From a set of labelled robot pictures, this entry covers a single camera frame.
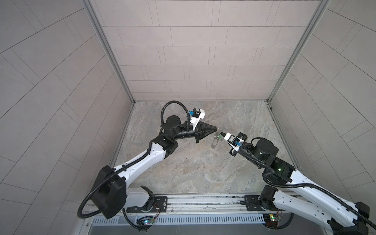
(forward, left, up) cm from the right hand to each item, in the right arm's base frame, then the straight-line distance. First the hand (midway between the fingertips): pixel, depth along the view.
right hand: (222, 134), depth 64 cm
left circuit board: (-27, +35, -25) cm, 51 cm away
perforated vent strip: (-26, +41, -31) cm, 58 cm away
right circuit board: (-29, -22, -31) cm, 48 cm away
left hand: (+1, +2, +2) cm, 3 cm away
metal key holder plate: (-1, +3, 0) cm, 3 cm away
